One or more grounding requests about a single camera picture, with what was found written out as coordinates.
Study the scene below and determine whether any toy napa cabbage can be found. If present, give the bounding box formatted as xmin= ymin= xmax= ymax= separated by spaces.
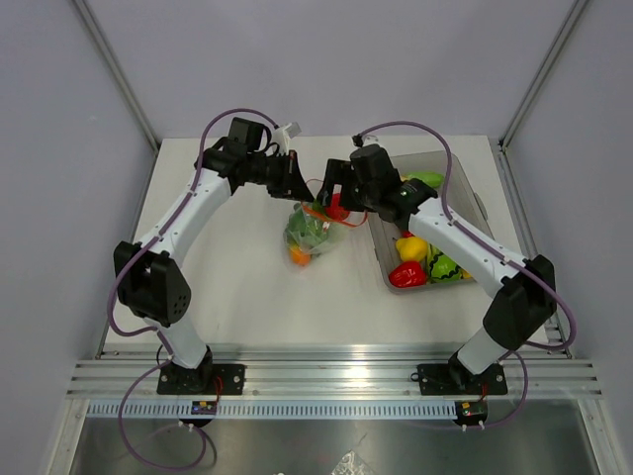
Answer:
xmin=283 ymin=203 xmax=345 ymax=255

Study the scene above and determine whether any toy green cucumber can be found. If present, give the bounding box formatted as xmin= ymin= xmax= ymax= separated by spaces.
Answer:
xmin=401 ymin=171 xmax=444 ymax=189

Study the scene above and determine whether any grey plastic food bin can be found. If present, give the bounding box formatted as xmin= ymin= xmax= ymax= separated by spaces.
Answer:
xmin=368 ymin=151 xmax=493 ymax=295

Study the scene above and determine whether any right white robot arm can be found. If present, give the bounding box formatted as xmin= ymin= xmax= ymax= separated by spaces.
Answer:
xmin=316 ymin=143 xmax=556 ymax=393

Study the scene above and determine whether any right aluminium frame post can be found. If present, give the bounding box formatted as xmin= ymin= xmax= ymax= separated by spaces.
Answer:
xmin=498 ymin=0 xmax=592 ymax=152

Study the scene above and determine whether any aluminium frame post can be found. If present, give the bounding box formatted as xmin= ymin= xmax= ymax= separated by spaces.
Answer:
xmin=498 ymin=0 xmax=592 ymax=152
xmin=70 ymin=0 xmax=161 ymax=156

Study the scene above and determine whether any toy red bell pepper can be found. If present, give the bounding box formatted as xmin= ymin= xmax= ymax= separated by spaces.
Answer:
xmin=389 ymin=261 xmax=427 ymax=289

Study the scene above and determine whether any toy green watermelon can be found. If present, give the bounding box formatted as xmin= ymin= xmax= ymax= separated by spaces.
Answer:
xmin=426 ymin=245 xmax=466 ymax=284

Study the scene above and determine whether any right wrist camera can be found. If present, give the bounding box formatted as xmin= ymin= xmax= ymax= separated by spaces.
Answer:
xmin=351 ymin=134 xmax=381 ymax=148

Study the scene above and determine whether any aluminium mounting rail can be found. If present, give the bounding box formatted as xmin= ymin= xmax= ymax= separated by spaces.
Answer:
xmin=66 ymin=343 xmax=603 ymax=400

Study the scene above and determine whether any white slotted cable duct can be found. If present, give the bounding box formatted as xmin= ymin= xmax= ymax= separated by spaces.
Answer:
xmin=87 ymin=400 xmax=456 ymax=421

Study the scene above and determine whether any left aluminium frame post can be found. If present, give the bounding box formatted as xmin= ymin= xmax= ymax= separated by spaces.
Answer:
xmin=70 ymin=0 xmax=161 ymax=156

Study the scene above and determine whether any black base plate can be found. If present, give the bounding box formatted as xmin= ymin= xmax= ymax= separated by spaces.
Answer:
xmin=156 ymin=363 xmax=246 ymax=396
xmin=409 ymin=363 xmax=508 ymax=396

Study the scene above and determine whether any clear zip top bag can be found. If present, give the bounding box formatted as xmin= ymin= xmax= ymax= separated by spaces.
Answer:
xmin=283 ymin=185 xmax=368 ymax=267

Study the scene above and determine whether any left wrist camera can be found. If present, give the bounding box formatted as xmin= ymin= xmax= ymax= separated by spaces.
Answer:
xmin=271 ymin=122 xmax=302 ymax=155

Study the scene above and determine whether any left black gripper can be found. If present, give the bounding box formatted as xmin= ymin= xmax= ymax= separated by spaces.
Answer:
xmin=246 ymin=149 xmax=314 ymax=202

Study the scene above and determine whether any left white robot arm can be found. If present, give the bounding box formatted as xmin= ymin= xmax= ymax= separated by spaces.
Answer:
xmin=108 ymin=111 xmax=313 ymax=395

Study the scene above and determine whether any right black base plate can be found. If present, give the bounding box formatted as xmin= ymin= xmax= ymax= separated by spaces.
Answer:
xmin=409 ymin=363 xmax=508 ymax=396

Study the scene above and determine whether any toy yellow pear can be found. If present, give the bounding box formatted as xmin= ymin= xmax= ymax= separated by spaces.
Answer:
xmin=395 ymin=236 xmax=428 ymax=262

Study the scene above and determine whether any toy green orange mango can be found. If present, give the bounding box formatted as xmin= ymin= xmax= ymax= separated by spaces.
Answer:
xmin=288 ymin=245 xmax=312 ymax=267

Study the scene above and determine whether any crumpled clear plastic wrap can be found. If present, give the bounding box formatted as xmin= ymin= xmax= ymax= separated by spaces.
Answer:
xmin=330 ymin=450 xmax=375 ymax=475

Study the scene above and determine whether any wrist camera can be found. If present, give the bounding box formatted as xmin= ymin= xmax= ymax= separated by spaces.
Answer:
xmin=351 ymin=134 xmax=381 ymax=148
xmin=271 ymin=122 xmax=302 ymax=155

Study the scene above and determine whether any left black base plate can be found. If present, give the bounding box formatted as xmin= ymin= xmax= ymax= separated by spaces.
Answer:
xmin=156 ymin=363 xmax=246 ymax=396

